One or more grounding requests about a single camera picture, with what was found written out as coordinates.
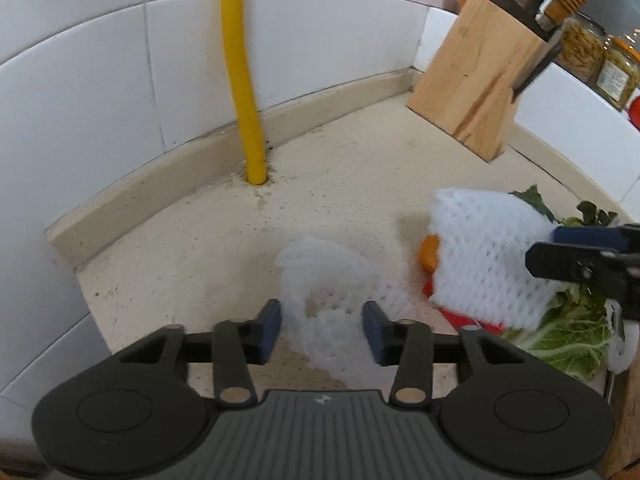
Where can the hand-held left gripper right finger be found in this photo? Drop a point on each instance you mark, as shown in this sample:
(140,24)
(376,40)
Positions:
(375,331)

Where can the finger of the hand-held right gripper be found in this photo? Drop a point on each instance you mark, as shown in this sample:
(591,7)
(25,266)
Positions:
(565,262)
(590,236)

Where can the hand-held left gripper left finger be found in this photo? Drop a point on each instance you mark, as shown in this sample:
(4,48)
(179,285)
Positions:
(271,327)

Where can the green leaf with pale veins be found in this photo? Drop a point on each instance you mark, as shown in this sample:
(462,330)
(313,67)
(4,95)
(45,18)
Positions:
(595,213)

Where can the red and blue drink carton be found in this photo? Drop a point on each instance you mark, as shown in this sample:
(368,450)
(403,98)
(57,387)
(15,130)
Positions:
(467,321)

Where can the dark green leafy vegetable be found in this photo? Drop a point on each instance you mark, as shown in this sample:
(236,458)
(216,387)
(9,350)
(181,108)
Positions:
(531,201)

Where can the pale napa cabbage leaf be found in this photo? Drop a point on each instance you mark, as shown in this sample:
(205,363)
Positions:
(565,332)

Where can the orange peel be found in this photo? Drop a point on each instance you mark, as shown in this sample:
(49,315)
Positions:
(430,255)

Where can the red tomato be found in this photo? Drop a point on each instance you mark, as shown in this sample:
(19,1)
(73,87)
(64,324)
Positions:
(635,112)

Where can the glass jar of pickles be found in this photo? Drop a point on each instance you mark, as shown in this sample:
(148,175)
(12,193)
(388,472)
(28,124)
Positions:
(620,75)

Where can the glass jar of pasta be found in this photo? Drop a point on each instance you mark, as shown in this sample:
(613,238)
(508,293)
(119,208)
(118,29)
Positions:
(580,49)

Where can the wooden knife block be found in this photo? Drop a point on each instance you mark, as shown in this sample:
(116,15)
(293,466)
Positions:
(475,70)

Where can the yellow pipe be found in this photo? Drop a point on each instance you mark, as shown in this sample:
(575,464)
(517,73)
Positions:
(240,60)

